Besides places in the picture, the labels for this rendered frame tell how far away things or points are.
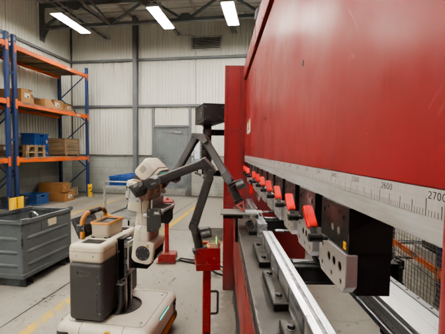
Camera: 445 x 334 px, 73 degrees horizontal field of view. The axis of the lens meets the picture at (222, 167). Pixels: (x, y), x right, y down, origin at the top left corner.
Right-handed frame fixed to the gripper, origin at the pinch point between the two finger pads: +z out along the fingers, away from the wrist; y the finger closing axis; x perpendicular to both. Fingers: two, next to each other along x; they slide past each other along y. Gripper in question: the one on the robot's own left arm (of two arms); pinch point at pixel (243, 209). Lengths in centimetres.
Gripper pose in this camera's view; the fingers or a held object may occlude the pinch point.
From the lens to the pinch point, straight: 223.3
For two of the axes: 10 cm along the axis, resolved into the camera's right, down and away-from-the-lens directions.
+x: -8.9, 4.5, 0.3
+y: 0.1, -0.4, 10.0
